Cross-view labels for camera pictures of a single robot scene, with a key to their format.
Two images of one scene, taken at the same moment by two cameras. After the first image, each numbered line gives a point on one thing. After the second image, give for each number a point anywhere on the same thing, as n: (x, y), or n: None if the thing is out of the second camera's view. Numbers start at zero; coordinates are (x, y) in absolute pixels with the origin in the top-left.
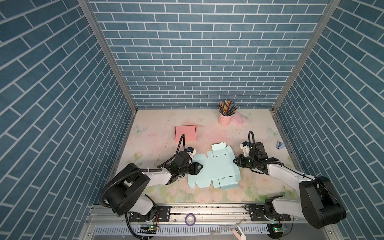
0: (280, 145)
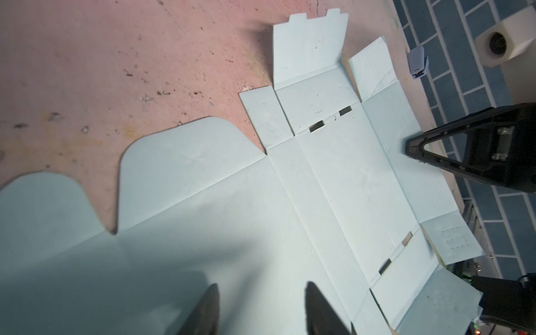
0: (418, 63)
